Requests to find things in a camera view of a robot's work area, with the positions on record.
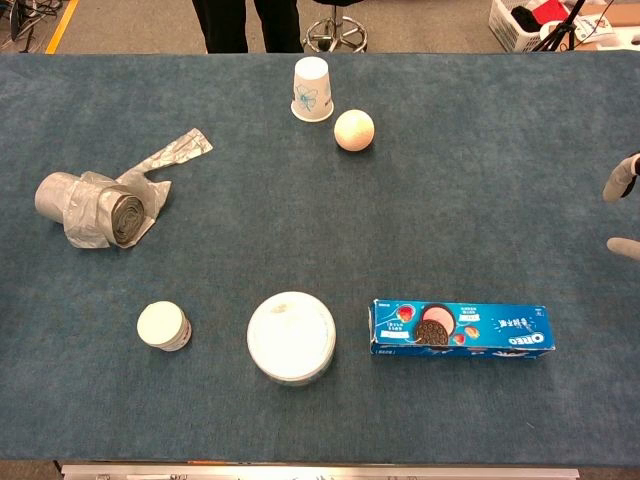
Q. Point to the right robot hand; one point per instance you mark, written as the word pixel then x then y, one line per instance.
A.
pixel 620 182

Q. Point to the grey trash bag roll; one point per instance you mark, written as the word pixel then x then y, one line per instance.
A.
pixel 100 205

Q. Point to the white paper cup blue flower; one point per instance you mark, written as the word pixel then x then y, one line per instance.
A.
pixel 311 90

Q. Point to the black tripod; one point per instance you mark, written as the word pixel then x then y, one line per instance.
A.
pixel 552 37

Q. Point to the brown cardboard sheet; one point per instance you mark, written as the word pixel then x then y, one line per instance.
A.
pixel 625 12

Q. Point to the red cloth item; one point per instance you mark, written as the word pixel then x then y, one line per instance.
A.
pixel 550 7

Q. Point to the black cloth item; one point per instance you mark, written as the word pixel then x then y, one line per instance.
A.
pixel 527 17

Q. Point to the blue Oreo cookie box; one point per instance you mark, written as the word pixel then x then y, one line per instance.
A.
pixel 490 327

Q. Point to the white plastic laundry basket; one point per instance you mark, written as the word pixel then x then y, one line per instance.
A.
pixel 505 25

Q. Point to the cream coloured ball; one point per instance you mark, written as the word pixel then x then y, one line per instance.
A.
pixel 354 130

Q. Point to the blue-grey table cloth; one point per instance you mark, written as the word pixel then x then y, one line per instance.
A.
pixel 300 225

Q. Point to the chrome stool base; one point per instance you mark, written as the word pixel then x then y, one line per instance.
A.
pixel 320 42

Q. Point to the large white round container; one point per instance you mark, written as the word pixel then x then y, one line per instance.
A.
pixel 291 336

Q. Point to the person in black trousers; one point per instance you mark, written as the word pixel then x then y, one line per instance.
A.
pixel 220 25

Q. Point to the small white-lidded jar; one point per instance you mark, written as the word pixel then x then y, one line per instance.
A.
pixel 161 324

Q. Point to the aluminium table rail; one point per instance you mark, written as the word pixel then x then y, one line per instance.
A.
pixel 300 472

